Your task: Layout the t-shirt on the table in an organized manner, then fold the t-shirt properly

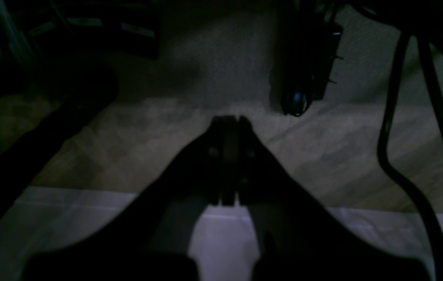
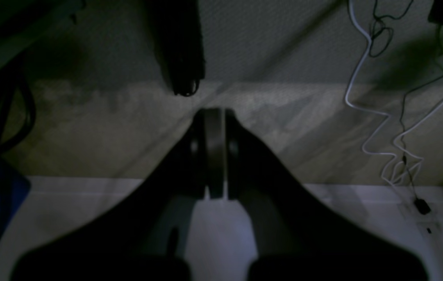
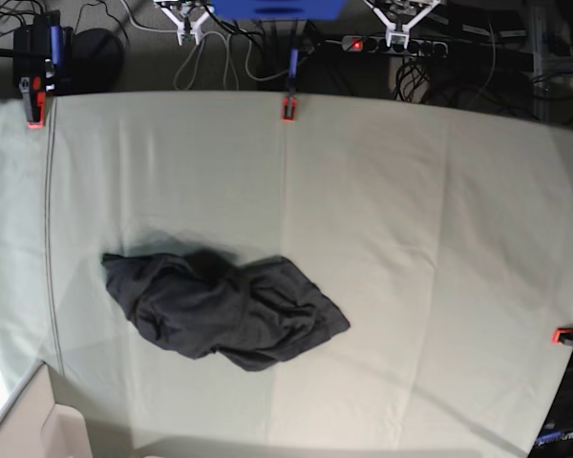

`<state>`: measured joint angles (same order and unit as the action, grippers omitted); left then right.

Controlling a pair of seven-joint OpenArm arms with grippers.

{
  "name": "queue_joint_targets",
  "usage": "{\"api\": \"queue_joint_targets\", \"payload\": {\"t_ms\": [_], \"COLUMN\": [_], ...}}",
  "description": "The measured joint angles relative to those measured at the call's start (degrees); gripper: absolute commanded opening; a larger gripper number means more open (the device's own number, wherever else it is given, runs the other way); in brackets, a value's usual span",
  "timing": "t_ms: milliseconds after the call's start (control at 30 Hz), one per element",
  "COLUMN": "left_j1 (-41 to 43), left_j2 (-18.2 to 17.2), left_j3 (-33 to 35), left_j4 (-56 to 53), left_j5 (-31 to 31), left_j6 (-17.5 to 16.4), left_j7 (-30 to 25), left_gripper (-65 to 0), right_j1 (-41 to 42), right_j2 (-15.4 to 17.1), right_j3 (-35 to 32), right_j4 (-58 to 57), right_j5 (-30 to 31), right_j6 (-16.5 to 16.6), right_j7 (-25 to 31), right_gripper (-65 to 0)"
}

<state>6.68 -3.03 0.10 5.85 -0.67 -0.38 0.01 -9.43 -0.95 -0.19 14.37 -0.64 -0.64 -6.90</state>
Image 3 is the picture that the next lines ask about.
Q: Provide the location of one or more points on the blue box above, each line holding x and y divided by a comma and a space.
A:
278, 9

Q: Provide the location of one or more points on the black round base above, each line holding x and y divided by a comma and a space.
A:
91, 62

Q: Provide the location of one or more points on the black power strip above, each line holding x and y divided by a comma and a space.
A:
376, 44

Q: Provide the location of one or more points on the beige table frame corner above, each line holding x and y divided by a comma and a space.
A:
34, 424

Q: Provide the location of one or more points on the light green table cloth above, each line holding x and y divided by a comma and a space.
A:
445, 237

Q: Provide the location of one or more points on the dark grey t-shirt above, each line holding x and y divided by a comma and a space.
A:
256, 315

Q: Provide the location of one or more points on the red black clamp middle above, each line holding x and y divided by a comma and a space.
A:
289, 106

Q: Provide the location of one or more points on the red black clamp left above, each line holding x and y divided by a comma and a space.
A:
34, 101

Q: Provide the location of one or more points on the black equipment boxes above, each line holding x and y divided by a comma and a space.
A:
479, 36

